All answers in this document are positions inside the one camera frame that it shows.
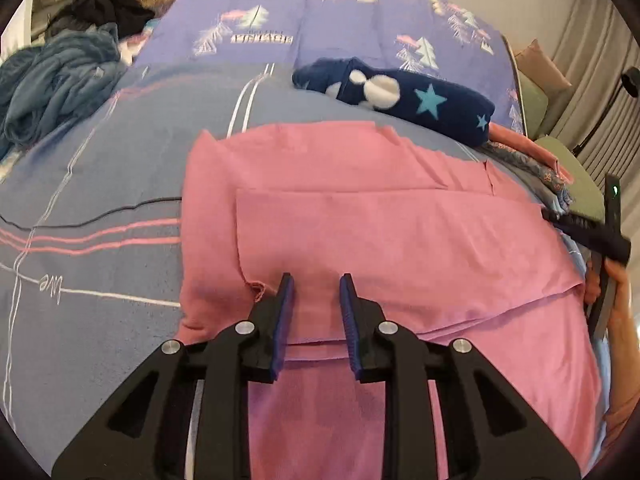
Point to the grey floral folded garment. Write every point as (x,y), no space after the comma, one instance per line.
(540,180)

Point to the person's right forearm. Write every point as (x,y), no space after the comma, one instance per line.
(625,375)

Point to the person's right hand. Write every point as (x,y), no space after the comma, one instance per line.
(625,300)

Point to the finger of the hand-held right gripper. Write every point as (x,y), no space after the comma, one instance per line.
(575,225)

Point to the navy star print fleece garment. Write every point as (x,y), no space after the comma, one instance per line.
(430,105)

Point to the black camera on stand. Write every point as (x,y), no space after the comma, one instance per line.
(631,82)

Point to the peach cushion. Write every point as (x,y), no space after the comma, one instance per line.
(542,67)

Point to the large green cushion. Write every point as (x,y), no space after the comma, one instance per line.
(575,175)

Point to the small green cushion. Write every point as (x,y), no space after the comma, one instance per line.
(532,105)

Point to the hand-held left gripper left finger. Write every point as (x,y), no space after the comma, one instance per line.
(284,320)

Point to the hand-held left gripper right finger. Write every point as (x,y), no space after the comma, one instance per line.
(346,325)

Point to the teal fleece blanket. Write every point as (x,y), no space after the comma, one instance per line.
(55,80)

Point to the beige curtain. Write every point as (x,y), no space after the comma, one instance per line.
(590,25)

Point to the pink long-sleeve shirt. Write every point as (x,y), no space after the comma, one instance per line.
(400,240)

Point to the black clothing pile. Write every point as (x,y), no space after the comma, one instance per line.
(110,10)

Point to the purple tree print quilt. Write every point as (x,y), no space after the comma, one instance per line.
(340,25)

